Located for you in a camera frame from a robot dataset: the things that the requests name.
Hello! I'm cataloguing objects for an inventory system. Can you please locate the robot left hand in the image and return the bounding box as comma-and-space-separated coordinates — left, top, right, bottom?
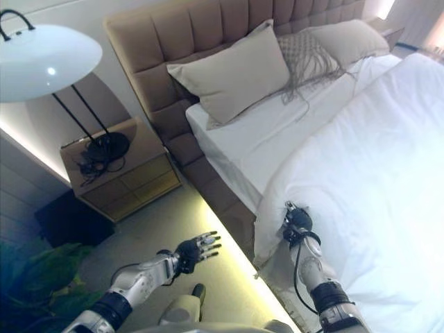
175, 230, 222, 275

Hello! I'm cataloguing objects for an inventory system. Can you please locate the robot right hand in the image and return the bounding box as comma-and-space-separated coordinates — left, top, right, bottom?
282, 200, 314, 241

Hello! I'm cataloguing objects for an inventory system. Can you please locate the white duvet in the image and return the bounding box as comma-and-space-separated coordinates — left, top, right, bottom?
253, 51, 444, 333

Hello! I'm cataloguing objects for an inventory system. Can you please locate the white fitted bed sheet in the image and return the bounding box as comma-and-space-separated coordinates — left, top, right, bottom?
185, 53, 403, 210

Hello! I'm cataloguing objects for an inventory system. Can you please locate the robot left leg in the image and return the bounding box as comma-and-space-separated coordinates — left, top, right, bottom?
159, 283, 207, 333

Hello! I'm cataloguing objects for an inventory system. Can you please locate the robot leg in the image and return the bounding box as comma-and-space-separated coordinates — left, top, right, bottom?
256, 311, 296, 333
159, 283, 207, 333

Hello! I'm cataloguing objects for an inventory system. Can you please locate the light wooden nightstand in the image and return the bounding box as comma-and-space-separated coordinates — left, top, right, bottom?
60, 116, 183, 221
367, 17, 407, 53

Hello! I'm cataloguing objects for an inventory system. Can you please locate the robot right leg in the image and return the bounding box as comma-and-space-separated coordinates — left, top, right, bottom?
256, 311, 296, 333

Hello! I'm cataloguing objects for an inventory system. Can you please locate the black box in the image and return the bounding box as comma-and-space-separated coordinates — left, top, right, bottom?
33, 190, 117, 249

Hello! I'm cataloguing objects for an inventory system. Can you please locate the green leafy plant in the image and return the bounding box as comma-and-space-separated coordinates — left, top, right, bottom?
0, 242, 105, 333

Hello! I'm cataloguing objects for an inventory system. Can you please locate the beige pillow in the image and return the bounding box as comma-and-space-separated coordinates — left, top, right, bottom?
166, 19, 292, 126
310, 19, 391, 67

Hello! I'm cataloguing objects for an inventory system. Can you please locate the macrame fringed cushion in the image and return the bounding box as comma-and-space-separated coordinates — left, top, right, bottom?
276, 29, 352, 109

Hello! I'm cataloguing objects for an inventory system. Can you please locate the white dome table lamp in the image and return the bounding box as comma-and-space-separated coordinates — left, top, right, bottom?
0, 10, 131, 162

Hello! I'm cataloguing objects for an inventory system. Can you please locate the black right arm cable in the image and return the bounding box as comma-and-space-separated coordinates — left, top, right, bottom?
292, 231, 323, 315

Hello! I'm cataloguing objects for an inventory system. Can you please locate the tangled black lamp cable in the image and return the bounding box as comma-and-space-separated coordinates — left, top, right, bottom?
74, 148, 126, 185

